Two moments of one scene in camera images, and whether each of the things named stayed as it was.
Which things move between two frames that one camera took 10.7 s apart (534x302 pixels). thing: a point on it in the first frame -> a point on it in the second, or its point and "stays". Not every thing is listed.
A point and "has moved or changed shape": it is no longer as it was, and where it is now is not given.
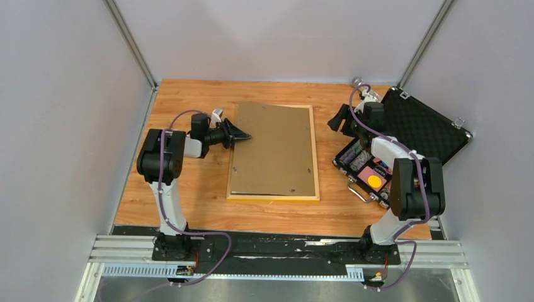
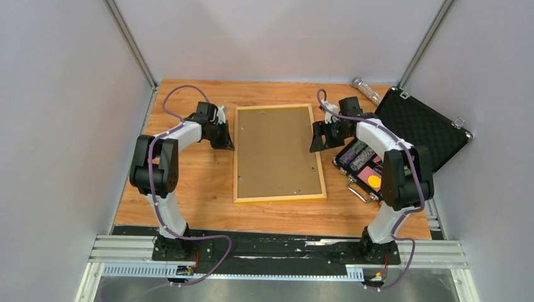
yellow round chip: [374, 181] stays
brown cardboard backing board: [278, 158] stays
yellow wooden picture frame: [256, 197] has moved or changed shape
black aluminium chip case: [422, 129] stays
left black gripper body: [219, 136] stays
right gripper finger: [344, 112] -> [320, 128]
